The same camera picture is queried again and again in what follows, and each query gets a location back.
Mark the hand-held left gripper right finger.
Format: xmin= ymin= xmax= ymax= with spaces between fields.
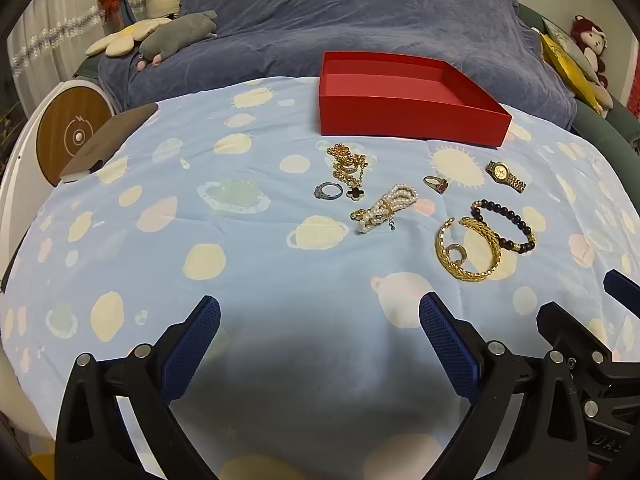
xmin=419 ymin=292 xmax=596 ymax=480

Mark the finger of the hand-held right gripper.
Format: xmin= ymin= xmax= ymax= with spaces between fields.
xmin=536 ymin=301 xmax=612 ymax=363
xmin=603 ymin=269 xmax=640 ymax=317

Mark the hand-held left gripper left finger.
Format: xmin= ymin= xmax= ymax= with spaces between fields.
xmin=54 ymin=295 xmax=223 ymax=480

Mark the woven gold bangle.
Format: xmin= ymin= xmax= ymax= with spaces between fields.
xmin=459 ymin=216 xmax=502 ymax=281

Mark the dark bead bracelet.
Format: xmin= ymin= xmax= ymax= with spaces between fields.
xmin=471 ymin=200 xmax=538 ymax=256

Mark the pearl bracelet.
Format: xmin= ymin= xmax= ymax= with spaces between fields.
xmin=350 ymin=184 xmax=419 ymax=235

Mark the gold wristwatch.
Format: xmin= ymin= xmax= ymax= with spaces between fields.
xmin=485 ymin=159 xmax=527 ymax=193

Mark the gold chain necklace clover pendant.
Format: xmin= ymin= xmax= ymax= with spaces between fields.
xmin=326 ymin=143 xmax=372 ymax=202

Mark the red cardboard box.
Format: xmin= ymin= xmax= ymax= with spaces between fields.
xmin=316 ymin=51 xmax=513 ymax=149

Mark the green sofa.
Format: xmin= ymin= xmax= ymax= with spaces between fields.
xmin=517 ymin=2 xmax=640 ymax=161

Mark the cream star plush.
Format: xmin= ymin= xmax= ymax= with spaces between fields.
xmin=582 ymin=82 xmax=615 ymax=120

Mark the brown notebook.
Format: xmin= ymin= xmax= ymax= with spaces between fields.
xmin=60 ymin=104 xmax=160 ymax=183

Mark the yellow cushion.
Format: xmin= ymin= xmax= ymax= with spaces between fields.
xmin=539 ymin=30 xmax=606 ymax=113

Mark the red monkey plush toy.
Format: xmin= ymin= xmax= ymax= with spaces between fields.
xmin=571 ymin=15 xmax=610 ymax=88

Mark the round white wooden-top table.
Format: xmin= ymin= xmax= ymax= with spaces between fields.
xmin=0 ymin=77 xmax=115 ymax=241

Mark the grey-green cushion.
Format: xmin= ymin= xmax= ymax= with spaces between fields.
xmin=542 ymin=16 xmax=601 ymax=86

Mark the grey plush toy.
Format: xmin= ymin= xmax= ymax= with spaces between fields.
xmin=136 ymin=10 xmax=219 ymax=70

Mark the flower shaped cushion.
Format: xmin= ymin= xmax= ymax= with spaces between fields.
xmin=85 ymin=17 xmax=173 ymax=58

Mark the white sheer curtain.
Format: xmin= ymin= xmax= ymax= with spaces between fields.
xmin=7 ymin=2 xmax=106 ymax=106

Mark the blue-grey blanket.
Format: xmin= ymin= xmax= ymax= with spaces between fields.
xmin=97 ymin=0 xmax=578 ymax=128

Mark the red bow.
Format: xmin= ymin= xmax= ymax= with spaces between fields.
xmin=97 ymin=0 xmax=127 ymax=23

